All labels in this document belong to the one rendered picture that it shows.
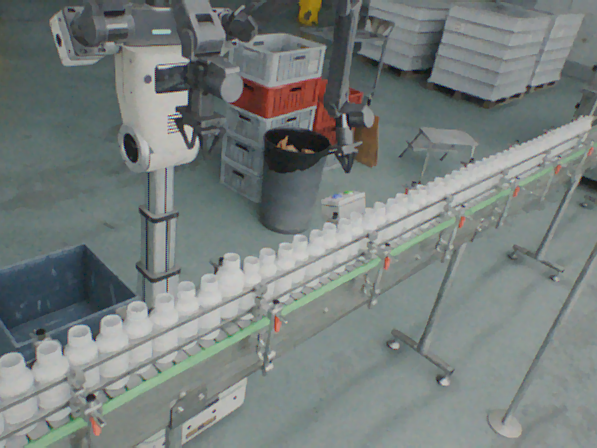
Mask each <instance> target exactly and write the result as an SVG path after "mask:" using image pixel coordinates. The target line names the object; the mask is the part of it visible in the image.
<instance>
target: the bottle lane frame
mask: <svg viewBox="0 0 597 448"><path fill-rule="evenodd" d="M586 149H587V148H583V150H581V151H579V152H577V153H575V154H574V155H572V156H570V157H567V158H565V159H563V160H561V162H560V163H561V164H564V165H566V168H564V167H562V166H561V167H560V169H559V171H558V174H557V175H556V174H554V176H553V178H551V181H550V183H549V185H548V187H547V189H548V191H547V192H546V193H548V192H550V191H551V190H554V189H555V188H557V187H559V186H560V185H562V184H564V183H565V182H567V181H568V180H571V178H572V177H571V176H567V174H566V171H567V169H568V168H570V167H571V166H570V165H571V163H572V161H573V160H574V163H573V165H572V166H573V167H575V168H577V167H578V165H579V163H580V160H581V158H582V156H583V154H585V152H586ZM552 169H553V165H550V166H549V167H547V168H545V169H543V171H542V172H539V173H538V174H536V175H534V176H531V177H529V178H527V179H525V180H524V181H522V182H520V184H519V185H520V186H522V187H524V188H526V190H525V191H524V190H522V189H520V190H519V191H518V194H517V196H516V198H513V195H512V198H511V201H510V203H509V206H508V208H507V211H506V213H507V216H506V217H504V219H505V218H507V217H509V216H510V215H512V214H513V213H516V212H518V211H519V210H521V209H523V208H524V207H526V206H527V205H529V204H531V203H532V202H535V201H537V200H538V197H539V196H537V195H535V194H533V192H532V191H534V189H535V187H536V186H537V189H536V194H538V195H541V189H542V188H540V187H538V185H537V182H538V180H539V179H540V182H539V186H541V187H544V185H545V183H546V181H547V179H548V176H549V174H550V172H552ZM574 173H575V169H574V168H572V167H571V168H570V171H568V175H572V176H574ZM510 189H511V188H510V187H509V188H507V189H506V190H504V191H502V192H500V193H498V194H496V195H494V197H491V198H490V199H487V200H486V201H483V202H482V203H480V204H478V205H476V206H474V207H473V208H470V209H468V210H466V211H465V215H467V216H470V217H472V218H473V219H472V221H470V220H467V219H465V220H464V222H463V225H462V228H461V229H460V228H459V225H458V229H457V232H456V235H455V237H454V240H453V243H452V245H453V249H452V250H451V251H453V250H455V249H456V248H458V247H459V246H461V245H463V244H464V243H466V242H468V241H470V240H472V239H473V238H474V235H475V232H476V230H477V227H478V225H479V224H480V223H481V222H483V221H484V220H486V219H488V226H487V227H486V230H488V229H490V227H491V226H494V225H496V222H497V221H495V220H492V219H491V217H490V215H491V213H492V212H493V211H494V210H495V214H494V216H492V217H494V218H495V219H497V220H499V218H500V217H499V214H500V212H498V211H496V209H495V205H496V203H497V202H499V204H498V206H497V210H499V211H501V212H502V210H503V208H504V205H505V203H506V200H507V198H508V194H509V192H510ZM546 193H545V194H546ZM504 219H503V220H504ZM455 220H456V218H455V217H453V218H450V219H449V220H447V221H446V220H445V222H442V223H439V225H437V226H434V228H433V229H431V230H429V231H427V232H426V233H423V234H422V235H420V236H417V237H416V238H413V239H410V240H409V241H408V242H404V244H402V245H400V246H399V245H398V247H396V248H394V249H392V248H391V249H392V251H391V255H393V256H394V257H396V258H398V262H395V261H393V260H391V261H390V264H389V268H388V270H387V271H386V270H385V269H384V271H383V275H381V278H380V282H379V285H378V287H379V289H380V293H378V294H377V296H378V295H380V294H383V293H384V292H386V291H388V290H389V289H391V288H392V287H394V286H396V285H397V284H399V283H401V282H402V281H404V280H405V279H407V278H409V277H410V276H412V275H415V274H416V273H418V272H419V271H421V270H423V269H424V268H426V267H428V266H429V265H431V263H432V262H434V261H436V260H437V259H439V258H440V256H441V255H442V254H441V253H439V252H438V251H437V249H435V248H436V245H437V242H439V241H440V239H439V236H440V233H441V232H443V231H445V233H443V235H444V236H442V241H445V242H447V243H448V241H449V238H450V235H451V232H452V230H453V226H454V223H455ZM486 230H485V231H486ZM451 251H450V252H451ZM379 262H380V258H378V255H377V257H376V258H375V259H373V260H371V259H370V261H369V262H367V263H363V265H361V266H360V268H356V269H355V270H354V271H352V272H348V274H345V275H343V276H342V277H340V276H339V278H338V279H336V280H334V281H331V280H330V279H329V280H330V281H331V282H330V283H328V284H327V285H322V284H321V285H322V287H321V288H319V289H317V290H314V289H313V292H311V293H310V294H308V295H304V294H303V293H302V294H303V297H301V298H299V299H297V300H295V299H293V300H294V302H292V303H290V304H288V305H285V304H284V307H282V316H283V317H285V318H286V319H287V320H288V321H289V323H288V324H287V325H285V324H284V323H283V322H282V321H281V326H280V330H279V332H276V331H275V335H274V341H273V348H272V350H274V351H275V353H276V356H275V358H273V361H274V360H276V359H277V358H279V357H281V356H282V355H284V354H285V353H287V352H289V351H290V350H292V349H294V348H295V347H297V346H298V345H300V344H302V342H303V341H305V340H308V339H309V338H311V337H312V336H314V335H316V334H317V333H319V332H321V331H322V330H324V329H325V328H327V327H329V326H330V325H332V324H334V323H335V322H337V321H338V320H340V319H342V318H343V317H346V316H348V315H349V314H351V313H352V312H354V311H356V310H357V309H359V308H361V307H362V306H364V304H365V303H367V300H368V299H369V297H367V296H366V295H364V292H362V289H363V285H364V284H365V283H367V282H366V281H365V278H366V274H367V273H368V272H371V273H370V277H369V283H370V284H372V285H373V284H374V280H375V277H376V273H377V270H378V265H379ZM250 322H251V325H249V326H247V327H245V328H244V329H242V328H241V327H239V326H238V327H239V328H240V331H238V332H236V333H234V334H231V335H229V334H228V333H226V332H225V333H226V334H227V337H226V338H224V339H222V341H220V342H216V341H215V339H214V340H213V341H214V342H215V344H214V345H212V346H211V347H209V348H207V349H204V348H203V347H201V346H200V347H201V349H202V351H201V352H198V353H196V354H195V355H193V356H190V355H188V354H187V353H186V355H187V356H188V358H187V359H185V360H183V361H181V362H179V363H175V362H174V361H173V360H172V362H173V364H174V365H173V367H172V368H169V369H167V370H165V371H163V372H160V371H159V370H158V369H156V370H157V372H158V375H156V376H154V377H152V378H150V379H148V380H145V379H143V378H142V377H140V378H141V380H142V382H141V383H140V384H138V385H136V386H134V388H132V389H128V388H127V387H126V385H124V388H125V390H126V392H125V393H123V394H120V395H118V396H116V397H114V398H111V397H110V396H108V395H106V396H107V398H108V401H107V402H105V403H103V415H100V416H102V418H103V419H104V420H105V422H106V423H107V427H106V428H104V429H101V432H100V434H99V435H98V440H99V448H134V447H136V446H137V445H139V444H141V443H142V442H144V441H146V440H147V439H148V438H149V437H150V436H152V435H155V434H156V433H158V432H160V431H161V430H163V429H164V428H166V427H168V426H169V425H170V416H171V408H172V406H173V405H174V403H175V402H177V401H178V400H180V399H181V398H182V399H183V398H185V397H186V394H188V393H190V392H192V391H193V390H195V389H197V388H198V387H200V386H202V387H206V388H207V389H208V391H207V402H209V401H210V400H212V399H214V397H215V396H217V395H218V394H220V393H222V392H223V391H225V390H227V389H228V388H230V387H231V386H233V385H235V384H237V383H239V382H241V381H242V380H244V379H245V378H247V377H249V376H250V375H252V374H254V372H255V371H257V370H258V369H260V366H261V365H262V364H263V361H262V360H261V359H260V358H259V356H258V354H256V350H257V345H259V344H260V341H258V336H259V332H260V331H262V330H265V332H264V338H263V344H264V345H265V346H266V339H267V332H269V326H270V320H269V319H267V318H266V317H264V316H262V319H261V320H259V321H257V322H255V323H254V322H252V321H250ZM68 415H69V418H70V421H69V422H67V424H65V425H63V426H62V427H59V428H57V429H53V428H52V427H51V426H50V425H48V427H49V430H50V432H49V433H47V434H45V435H44V436H41V437H39V439H37V440H35V441H32V440H31V439H30V438H29V437H27V440H28V445H26V446H23V447H21V448H89V442H90V440H89V439H88V432H87V429H88V422H87V423H86V422H85V421H84V420H83V418H82V417H81V416H78V417H77V418H73V417H72V416H71V415H70V414H68Z"/></svg>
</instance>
